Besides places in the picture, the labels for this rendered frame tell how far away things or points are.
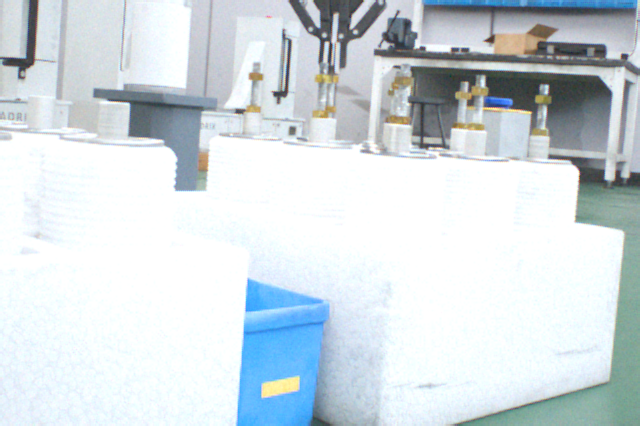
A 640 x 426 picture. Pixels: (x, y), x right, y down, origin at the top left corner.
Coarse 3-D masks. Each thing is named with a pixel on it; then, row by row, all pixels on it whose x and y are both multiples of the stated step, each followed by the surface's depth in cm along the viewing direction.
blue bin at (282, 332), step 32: (256, 288) 85; (256, 320) 71; (288, 320) 74; (320, 320) 76; (256, 352) 72; (288, 352) 75; (256, 384) 73; (288, 384) 75; (256, 416) 73; (288, 416) 76
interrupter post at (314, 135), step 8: (312, 120) 93; (320, 120) 93; (328, 120) 94; (312, 128) 93; (320, 128) 93; (328, 128) 94; (312, 136) 93; (320, 136) 93; (328, 136) 94; (328, 144) 94
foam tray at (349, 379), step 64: (192, 192) 106; (256, 256) 89; (320, 256) 82; (384, 256) 76; (448, 256) 80; (512, 256) 87; (576, 256) 95; (384, 320) 76; (448, 320) 81; (512, 320) 88; (576, 320) 97; (320, 384) 82; (384, 384) 76; (448, 384) 82; (512, 384) 89; (576, 384) 98
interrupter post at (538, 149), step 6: (534, 138) 101; (540, 138) 101; (546, 138) 101; (534, 144) 101; (540, 144) 101; (546, 144) 101; (534, 150) 101; (540, 150) 101; (546, 150) 101; (534, 156) 101; (540, 156) 101; (546, 156) 101
